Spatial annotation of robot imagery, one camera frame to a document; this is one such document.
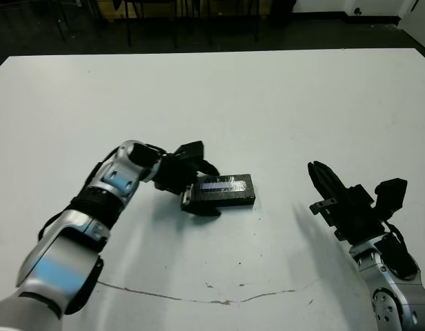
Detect black waste bin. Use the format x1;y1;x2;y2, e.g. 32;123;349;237
268;0;297;29

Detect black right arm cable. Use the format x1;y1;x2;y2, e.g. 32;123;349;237
384;220;420;277

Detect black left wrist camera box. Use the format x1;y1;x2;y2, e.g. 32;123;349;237
173;140;206;162

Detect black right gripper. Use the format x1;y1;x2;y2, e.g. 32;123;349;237
307;160;386;244

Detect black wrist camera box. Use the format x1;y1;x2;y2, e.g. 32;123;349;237
373;177;408;221
173;140;206;162

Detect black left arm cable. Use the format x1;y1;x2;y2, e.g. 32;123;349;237
143;142;181;161

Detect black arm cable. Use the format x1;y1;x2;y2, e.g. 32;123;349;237
384;220;420;277
143;142;181;161

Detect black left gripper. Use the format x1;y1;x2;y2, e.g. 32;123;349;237
153;156;222;218

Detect grey chair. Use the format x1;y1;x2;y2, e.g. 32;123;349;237
55;0;107;43

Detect black box lid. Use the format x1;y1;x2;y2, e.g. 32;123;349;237
190;172;257;208

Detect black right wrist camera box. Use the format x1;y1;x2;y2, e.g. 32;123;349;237
373;177;408;221

